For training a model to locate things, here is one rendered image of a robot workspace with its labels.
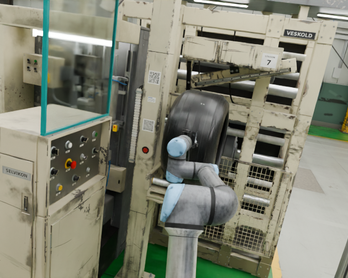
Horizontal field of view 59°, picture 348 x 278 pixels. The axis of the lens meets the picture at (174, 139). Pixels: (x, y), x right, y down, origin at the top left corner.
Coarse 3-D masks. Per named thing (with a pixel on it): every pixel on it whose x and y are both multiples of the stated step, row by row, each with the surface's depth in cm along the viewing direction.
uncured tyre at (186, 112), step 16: (192, 96) 172; (208, 96) 172; (176, 112) 165; (192, 112) 163; (208, 112) 162; (224, 112) 168; (176, 128) 162; (192, 128) 160; (208, 128) 159; (224, 128) 201; (208, 144) 158; (192, 160) 161; (208, 160) 161
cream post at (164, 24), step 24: (168, 0) 166; (168, 24) 169; (168, 48) 172; (168, 72) 181; (144, 96) 182; (144, 144) 190; (144, 168) 194; (144, 192) 198; (144, 216) 202; (144, 240) 210; (144, 264) 224
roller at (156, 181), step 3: (153, 177) 186; (156, 177) 187; (153, 180) 185; (156, 180) 185; (159, 180) 185; (162, 180) 184; (165, 180) 184; (153, 183) 186; (156, 183) 185; (159, 183) 184; (162, 183) 184; (165, 183) 183; (168, 183) 183; (171, 183) 183; (174, 183) 183; (177, 183) 183; (165, 186) 184
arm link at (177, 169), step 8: (168, 160) 129; (176, 160) 127; (184, 160) 129; (168, 168) 129; (176, 168) 127; (184, 168) 128; (192, 168) 129; (168, 176) 129; (176, 176) 128; (184, 176) 129; (192, 176) 129
